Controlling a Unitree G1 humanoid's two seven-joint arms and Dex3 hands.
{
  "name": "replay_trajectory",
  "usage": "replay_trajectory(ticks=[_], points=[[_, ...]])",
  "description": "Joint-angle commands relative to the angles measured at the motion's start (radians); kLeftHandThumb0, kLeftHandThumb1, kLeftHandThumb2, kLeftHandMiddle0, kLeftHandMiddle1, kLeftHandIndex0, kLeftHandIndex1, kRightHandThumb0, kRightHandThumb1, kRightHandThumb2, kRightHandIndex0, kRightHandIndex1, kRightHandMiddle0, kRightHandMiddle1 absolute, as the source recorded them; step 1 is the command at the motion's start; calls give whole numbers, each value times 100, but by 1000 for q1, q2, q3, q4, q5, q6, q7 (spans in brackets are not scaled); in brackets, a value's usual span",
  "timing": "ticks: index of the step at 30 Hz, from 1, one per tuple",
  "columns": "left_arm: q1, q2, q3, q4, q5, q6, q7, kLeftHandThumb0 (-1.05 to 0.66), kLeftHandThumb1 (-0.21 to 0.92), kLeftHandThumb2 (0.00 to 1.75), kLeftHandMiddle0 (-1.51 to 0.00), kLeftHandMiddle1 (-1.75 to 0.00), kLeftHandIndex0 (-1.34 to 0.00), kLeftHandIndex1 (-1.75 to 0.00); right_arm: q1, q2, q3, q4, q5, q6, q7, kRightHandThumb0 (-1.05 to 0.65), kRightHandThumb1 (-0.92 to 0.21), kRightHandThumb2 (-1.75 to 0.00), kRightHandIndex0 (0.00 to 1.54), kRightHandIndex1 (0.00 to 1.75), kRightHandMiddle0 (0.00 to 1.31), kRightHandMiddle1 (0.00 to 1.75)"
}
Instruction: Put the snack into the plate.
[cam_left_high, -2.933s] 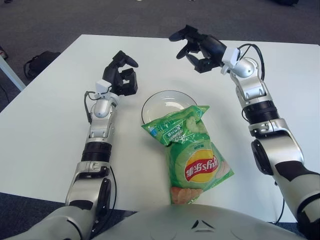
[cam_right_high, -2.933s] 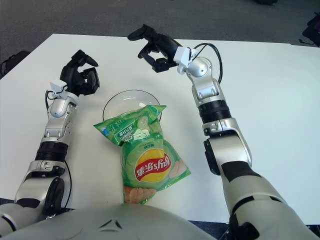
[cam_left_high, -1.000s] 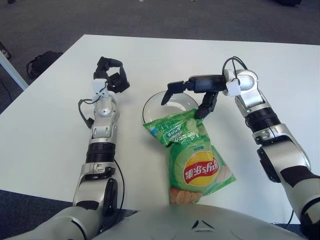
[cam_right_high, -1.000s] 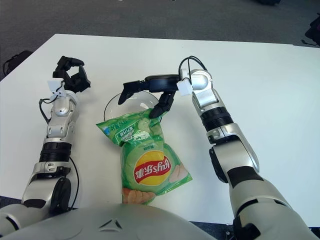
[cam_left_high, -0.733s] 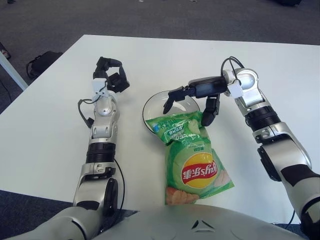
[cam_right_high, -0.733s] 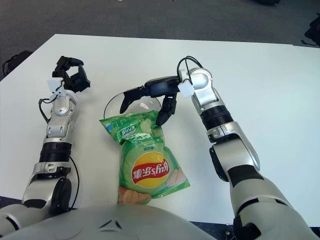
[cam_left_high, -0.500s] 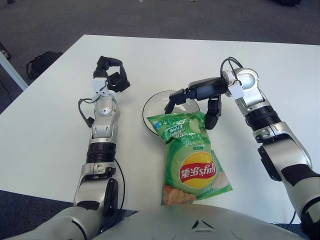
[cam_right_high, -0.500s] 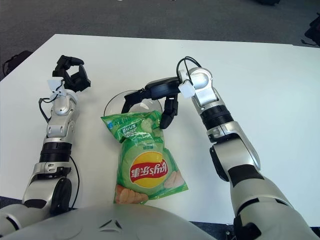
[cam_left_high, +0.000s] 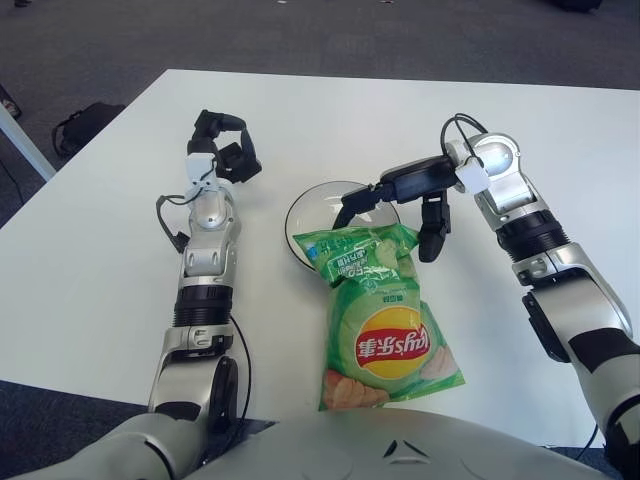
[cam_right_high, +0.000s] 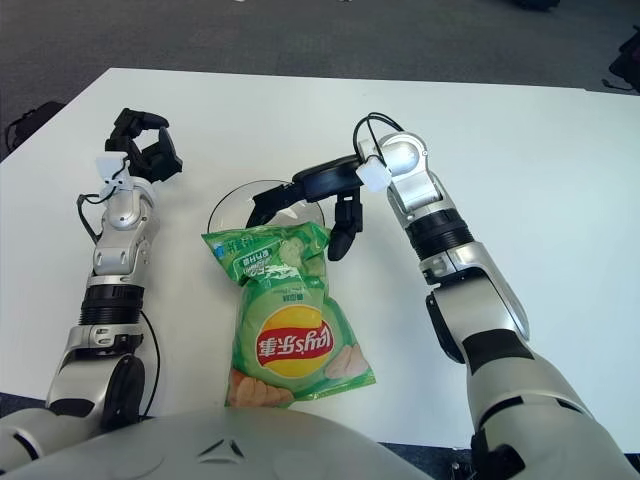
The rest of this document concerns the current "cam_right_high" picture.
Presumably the white plate with black rim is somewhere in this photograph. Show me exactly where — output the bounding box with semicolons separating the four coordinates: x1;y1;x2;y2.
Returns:
207;180;331;236

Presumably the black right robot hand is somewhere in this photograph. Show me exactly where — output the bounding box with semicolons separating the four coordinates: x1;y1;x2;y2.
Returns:
244;155;369;262

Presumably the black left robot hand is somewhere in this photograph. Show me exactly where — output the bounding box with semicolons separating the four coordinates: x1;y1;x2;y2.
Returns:
104;107;184;189

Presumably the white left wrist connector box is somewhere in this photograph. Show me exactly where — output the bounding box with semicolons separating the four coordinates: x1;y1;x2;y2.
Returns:
95;155;131;199

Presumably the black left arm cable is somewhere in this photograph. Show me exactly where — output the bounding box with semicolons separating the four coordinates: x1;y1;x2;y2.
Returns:
75;192;161;416

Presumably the green potato chip bag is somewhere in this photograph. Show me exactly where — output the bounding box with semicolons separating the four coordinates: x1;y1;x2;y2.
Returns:
200;222;377;409

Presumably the black backpack on floor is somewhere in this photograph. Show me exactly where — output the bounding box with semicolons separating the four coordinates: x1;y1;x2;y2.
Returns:
3;101;66;151

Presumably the black bag with strap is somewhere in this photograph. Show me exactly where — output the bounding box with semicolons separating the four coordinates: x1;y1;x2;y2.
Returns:
602;37;640;94

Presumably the white right wrist connector box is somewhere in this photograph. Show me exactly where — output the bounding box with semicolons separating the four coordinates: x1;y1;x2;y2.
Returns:
355;155;394;194

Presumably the silver robot torso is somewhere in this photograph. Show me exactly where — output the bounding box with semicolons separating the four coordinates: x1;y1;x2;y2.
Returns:
0;405;441;480

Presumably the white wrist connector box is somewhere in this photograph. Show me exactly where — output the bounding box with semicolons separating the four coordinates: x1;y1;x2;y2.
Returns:
95;155;131;199
355;155;394;194

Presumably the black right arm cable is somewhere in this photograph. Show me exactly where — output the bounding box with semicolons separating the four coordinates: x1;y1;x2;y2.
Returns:
352;112;404;151

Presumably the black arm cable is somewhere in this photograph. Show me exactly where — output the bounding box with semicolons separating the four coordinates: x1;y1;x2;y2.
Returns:
75;192;161;416
352;112;404;151

